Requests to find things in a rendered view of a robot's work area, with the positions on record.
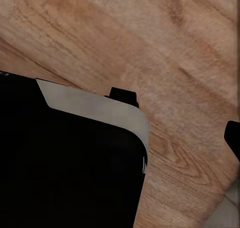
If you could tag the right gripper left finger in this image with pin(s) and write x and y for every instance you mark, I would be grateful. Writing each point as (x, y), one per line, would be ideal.
(12, 137)

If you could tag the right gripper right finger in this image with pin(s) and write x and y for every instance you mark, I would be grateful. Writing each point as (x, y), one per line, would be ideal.
(232, 137)

